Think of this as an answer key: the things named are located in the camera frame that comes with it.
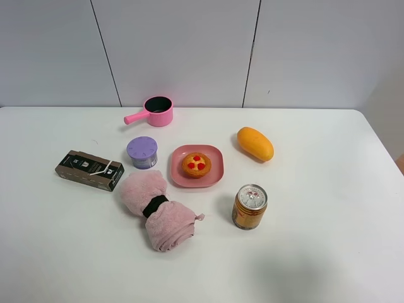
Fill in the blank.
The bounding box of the fruit tart pastry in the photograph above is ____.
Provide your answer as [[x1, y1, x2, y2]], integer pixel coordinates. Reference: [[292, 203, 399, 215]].
[[182, 152, 211, 179]]

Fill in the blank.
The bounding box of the pink square plate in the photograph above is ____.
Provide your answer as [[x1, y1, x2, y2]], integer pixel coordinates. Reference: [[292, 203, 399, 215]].
[[170, 145, 224, 188]]

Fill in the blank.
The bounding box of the yellow mango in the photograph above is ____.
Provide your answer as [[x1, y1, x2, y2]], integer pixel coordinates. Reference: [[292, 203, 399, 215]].
[[237, 127, 275, 162]]

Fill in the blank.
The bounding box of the purple lidded jar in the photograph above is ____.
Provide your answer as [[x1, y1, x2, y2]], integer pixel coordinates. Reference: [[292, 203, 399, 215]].
[[126, 136, 158, 170]]

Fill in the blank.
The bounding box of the pink toy saucepan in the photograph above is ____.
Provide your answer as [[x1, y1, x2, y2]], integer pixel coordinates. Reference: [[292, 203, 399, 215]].
[[124, 96, 174, 127]]

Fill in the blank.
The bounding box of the gold drink can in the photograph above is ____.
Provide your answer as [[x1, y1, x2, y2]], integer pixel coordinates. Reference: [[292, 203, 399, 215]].
[[232, 184, 268, 230]]

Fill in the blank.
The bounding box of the black elastic band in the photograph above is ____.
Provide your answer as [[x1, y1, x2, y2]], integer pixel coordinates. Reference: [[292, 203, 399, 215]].
[[143, 195, 168, 218]]

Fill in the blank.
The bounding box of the pink rolled towel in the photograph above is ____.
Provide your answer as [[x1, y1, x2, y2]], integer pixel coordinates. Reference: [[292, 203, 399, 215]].
[[120, 170, 205, 252]]

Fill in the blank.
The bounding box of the dark brown carton box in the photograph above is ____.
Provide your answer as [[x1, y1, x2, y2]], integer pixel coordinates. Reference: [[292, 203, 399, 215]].
[[55, 150, 124, 192]]

